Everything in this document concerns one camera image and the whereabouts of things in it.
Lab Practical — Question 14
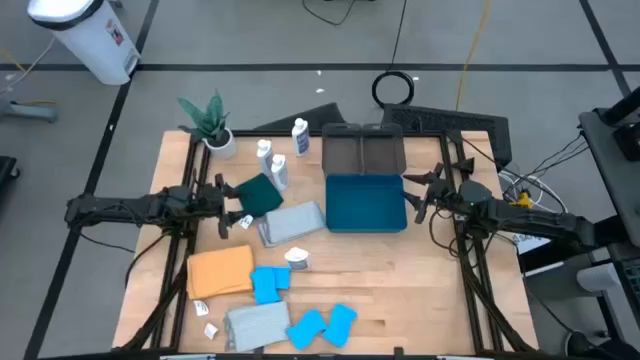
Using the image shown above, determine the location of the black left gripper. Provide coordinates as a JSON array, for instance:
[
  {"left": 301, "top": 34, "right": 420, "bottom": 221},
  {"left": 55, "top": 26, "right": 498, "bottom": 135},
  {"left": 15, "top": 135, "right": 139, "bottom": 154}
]
[{"left": 202, "top": 173, "right": 247, "bottom": 240}]

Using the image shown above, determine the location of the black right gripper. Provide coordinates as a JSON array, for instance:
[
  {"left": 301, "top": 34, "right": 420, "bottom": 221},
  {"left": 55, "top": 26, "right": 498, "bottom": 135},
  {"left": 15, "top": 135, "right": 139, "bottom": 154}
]
[{"left": 402, "top": 162, "right": 455, "bottom": 224}]

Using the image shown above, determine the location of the dark green cloth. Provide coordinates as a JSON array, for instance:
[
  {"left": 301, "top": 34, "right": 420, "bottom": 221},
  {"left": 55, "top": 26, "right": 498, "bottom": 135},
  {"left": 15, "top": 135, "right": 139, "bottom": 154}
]
[{"left": 234, "top": 173, "right": 285, "bottom": 219}]

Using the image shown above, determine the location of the white plastic restorer bottle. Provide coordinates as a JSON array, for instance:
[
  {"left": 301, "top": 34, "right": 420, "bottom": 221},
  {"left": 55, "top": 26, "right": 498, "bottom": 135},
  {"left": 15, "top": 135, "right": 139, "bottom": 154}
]
[
  {"left": 270, "top": 153, "right": 290, "bottom": 192},
  {"left": 283, "top": 246, "right": 312, "bottom": 272},
  {"left": 256, "top": 139, "right": 275, "bottom": 176},
  {"left": 291, "top": 117, "right": 311, "bottom": 158}
]

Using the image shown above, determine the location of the grey waffle towel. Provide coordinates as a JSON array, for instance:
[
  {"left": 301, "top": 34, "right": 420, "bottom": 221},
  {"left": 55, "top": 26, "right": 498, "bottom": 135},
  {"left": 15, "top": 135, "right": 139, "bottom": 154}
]
[
  {"left": 257, "top": 200, "right": 327, "bottom": 249},
  {"left": 223, "top": 300, "right": 292, "bottom": 353}
]

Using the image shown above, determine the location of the orange waffle towel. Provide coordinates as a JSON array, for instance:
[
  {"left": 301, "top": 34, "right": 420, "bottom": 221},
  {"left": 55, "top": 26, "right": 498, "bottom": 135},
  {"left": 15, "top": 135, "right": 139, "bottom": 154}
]
[{"left": 186, "top": 244, "right": 256, "bottom": 301}]

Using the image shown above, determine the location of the blue plastic bin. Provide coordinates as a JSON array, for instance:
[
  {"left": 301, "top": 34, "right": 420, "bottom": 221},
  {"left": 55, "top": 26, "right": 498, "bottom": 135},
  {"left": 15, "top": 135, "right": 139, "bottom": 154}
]
[{"left": 324, "top": 172, "right": 409, "bottom": 234}]

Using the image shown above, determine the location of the green plant in white pot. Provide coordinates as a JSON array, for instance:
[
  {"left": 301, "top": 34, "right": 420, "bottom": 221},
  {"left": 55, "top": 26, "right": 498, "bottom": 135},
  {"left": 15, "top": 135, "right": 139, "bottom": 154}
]
[{"left": 177, "top": 89, "right": 238, "bottom": 160}]

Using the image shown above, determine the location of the black perforated panel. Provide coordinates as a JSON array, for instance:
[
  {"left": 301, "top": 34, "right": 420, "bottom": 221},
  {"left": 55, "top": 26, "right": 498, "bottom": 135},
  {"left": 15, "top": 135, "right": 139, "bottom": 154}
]
[{"left": 380, "top": 103, "right": 514, "bottom": 169}]

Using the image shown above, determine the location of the brown two-compartment tray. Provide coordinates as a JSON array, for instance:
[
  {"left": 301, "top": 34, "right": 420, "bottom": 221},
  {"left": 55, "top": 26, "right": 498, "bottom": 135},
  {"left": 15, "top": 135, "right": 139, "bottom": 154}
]
[{"left": 321, "top": 122, "right": 407, "bottom": 176}]

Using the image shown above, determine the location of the white paper sign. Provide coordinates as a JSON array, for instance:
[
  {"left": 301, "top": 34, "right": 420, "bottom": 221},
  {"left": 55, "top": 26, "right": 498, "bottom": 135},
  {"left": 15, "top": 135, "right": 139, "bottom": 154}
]
[{"left": 509, "top": 232, "right": 552, "bottom": 256}]

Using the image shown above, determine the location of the dark grey equipment cart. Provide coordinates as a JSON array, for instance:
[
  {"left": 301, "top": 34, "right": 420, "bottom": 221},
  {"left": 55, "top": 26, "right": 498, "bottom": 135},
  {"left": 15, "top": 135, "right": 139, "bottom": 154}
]
[{"left": 578, "top": 85, "right": 640, "bottom": 251}]

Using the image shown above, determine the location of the grey cylinder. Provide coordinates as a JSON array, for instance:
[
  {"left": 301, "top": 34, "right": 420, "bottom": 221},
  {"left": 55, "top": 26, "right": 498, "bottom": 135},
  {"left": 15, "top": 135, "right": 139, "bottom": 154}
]
[{"left": 576, "top": 262, "right": 623, "bottom": 294}]

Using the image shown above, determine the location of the white pedal trash bin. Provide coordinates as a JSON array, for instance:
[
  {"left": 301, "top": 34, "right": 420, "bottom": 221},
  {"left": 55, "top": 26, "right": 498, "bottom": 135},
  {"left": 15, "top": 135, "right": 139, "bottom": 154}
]
[{"left": 27, "top": 0, "right": 142, "bottom": 86}]

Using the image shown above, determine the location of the grey stand base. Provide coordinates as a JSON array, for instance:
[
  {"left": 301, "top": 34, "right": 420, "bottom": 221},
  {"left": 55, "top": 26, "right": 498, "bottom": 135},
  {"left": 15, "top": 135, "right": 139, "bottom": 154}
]
[{"left": 0, "top": 97, "right": 60, "bottom": 125}]

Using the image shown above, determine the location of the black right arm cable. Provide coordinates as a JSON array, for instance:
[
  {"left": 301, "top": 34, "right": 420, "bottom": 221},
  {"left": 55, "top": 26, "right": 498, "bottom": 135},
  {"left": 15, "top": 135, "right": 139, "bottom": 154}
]
[{"left": 428, "top": 205, "right": 460, "bottom": 257}]

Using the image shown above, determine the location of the black triangular frame bracket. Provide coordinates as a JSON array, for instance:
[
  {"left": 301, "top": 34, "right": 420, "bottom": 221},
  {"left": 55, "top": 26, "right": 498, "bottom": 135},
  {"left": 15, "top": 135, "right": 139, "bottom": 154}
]
[{"left": 451, "top": 157, "right": 476, "bottom": 176}]

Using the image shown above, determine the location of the white cable bundle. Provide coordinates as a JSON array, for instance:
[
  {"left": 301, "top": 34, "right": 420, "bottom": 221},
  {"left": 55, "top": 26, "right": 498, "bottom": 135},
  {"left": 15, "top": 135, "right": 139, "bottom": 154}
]
[{"left": 497, "top": 169, "right": 571, "bottom": 216}]

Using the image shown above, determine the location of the black coiled floor cable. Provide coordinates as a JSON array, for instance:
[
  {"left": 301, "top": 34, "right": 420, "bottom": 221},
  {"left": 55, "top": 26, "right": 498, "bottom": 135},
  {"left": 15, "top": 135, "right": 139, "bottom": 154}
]
[{"left": 370, "top": 0, "right": 416, "bottom": 109}]

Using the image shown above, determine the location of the yellow power cord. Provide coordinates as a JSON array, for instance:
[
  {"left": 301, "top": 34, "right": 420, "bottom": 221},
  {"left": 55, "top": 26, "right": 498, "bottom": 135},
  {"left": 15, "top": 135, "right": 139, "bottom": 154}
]
[{"left": 454, "top": 0, "right": 494, "bottom": 112}]

